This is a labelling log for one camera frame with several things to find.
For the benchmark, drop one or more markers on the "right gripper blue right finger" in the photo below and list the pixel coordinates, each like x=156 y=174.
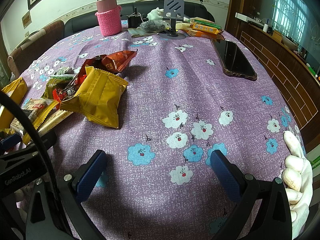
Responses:
x=273 y=220

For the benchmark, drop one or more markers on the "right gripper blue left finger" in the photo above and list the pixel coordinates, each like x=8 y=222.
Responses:
x=76 y=188

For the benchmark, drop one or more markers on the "striped cracker packet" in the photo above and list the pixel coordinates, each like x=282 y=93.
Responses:
x=37 y=111

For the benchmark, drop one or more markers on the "large yellow snack bag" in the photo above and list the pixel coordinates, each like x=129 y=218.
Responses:
x=98 y=97

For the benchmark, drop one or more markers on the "orange-red snack packet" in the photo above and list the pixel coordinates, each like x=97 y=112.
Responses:
x=114 y=63

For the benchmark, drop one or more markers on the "clear biscuit packet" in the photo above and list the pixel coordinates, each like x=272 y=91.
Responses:
x=53 y=121

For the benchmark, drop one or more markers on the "small red candy packet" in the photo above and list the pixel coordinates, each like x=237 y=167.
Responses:
x=61 y=94

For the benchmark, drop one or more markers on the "green-gold snack packet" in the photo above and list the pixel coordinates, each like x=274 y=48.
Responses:
x=56 y=82

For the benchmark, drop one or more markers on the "white gloved right hand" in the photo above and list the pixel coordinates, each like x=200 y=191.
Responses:
x=297 y=175

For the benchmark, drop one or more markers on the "white-green small packet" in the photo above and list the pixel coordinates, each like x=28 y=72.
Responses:
x=64 y=71

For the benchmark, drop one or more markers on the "brown armchair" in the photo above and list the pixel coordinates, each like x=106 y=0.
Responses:
x=34 y=46

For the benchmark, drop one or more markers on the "purple floral tablecloth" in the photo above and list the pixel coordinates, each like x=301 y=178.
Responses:
x=177 y=109

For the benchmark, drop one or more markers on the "black smartphone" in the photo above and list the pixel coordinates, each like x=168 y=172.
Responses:
x=234 y=63

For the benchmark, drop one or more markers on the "black leather sofa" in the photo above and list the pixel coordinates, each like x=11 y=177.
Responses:
x=89 y=20

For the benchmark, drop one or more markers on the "pink thermos with knit sleeve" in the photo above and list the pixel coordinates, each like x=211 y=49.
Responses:
x=108 y=15

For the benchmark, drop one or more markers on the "clear plastic bag clutter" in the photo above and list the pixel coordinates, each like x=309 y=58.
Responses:
x=153 y=24

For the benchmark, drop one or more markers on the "orange biscuit box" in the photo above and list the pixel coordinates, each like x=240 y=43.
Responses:
x=200 y=27

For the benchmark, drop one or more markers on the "grey phone stand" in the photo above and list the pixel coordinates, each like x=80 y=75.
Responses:
x=173 y=11

